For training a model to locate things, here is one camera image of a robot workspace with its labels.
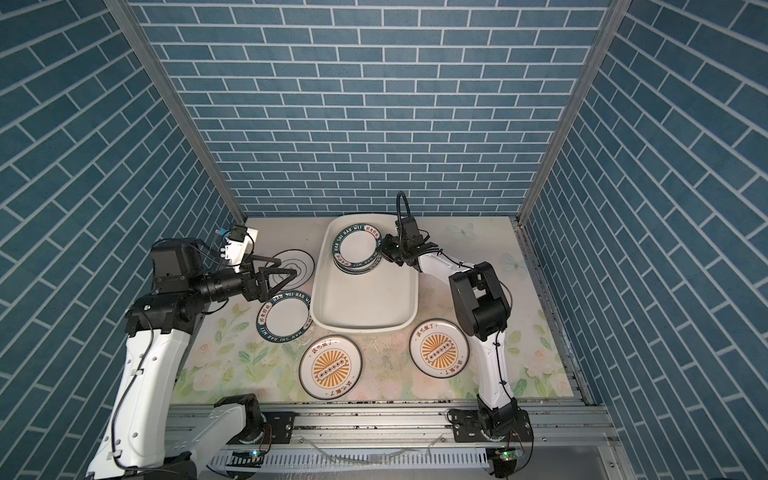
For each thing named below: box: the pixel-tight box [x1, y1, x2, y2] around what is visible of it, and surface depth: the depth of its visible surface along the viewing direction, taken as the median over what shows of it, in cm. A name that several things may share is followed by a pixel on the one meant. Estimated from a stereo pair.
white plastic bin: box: [310, 214, 419, 334], surface depth 101 cm
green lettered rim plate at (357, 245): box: [332, 223, 383, 268], surface depth 104 cm
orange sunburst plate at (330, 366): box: [299, 334, 363, 400], surface depth 84 cm
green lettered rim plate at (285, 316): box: [256, 290, 313, 344], surface depth 93 cm
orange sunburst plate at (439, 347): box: [409, 318, 470, 379], surface depth 88 cm
